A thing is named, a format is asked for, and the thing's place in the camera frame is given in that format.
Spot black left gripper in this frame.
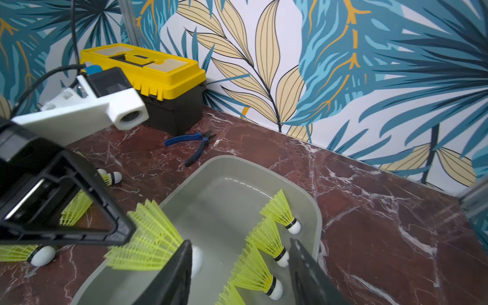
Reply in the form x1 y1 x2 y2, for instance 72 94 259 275
1 119 135 246

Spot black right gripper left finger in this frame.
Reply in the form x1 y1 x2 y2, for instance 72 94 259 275
142 240 193 304

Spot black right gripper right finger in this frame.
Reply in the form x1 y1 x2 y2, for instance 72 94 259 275
289 238 350 305

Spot yellow shuttlecock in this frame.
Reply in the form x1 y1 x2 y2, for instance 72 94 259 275
97 169 122 186
59 190 93 226
215 282 245 305
245 217 290 268
260 189 301 235
230 243 283 301
1 245 56 267
105 199 184 271

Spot grey-green plastic storage tray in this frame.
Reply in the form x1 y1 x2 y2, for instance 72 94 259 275
71 156 322 304

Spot yellow black toolbox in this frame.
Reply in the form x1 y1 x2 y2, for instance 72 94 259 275
81 43 206 136

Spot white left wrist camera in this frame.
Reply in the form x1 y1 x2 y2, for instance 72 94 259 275
13 65 149 146

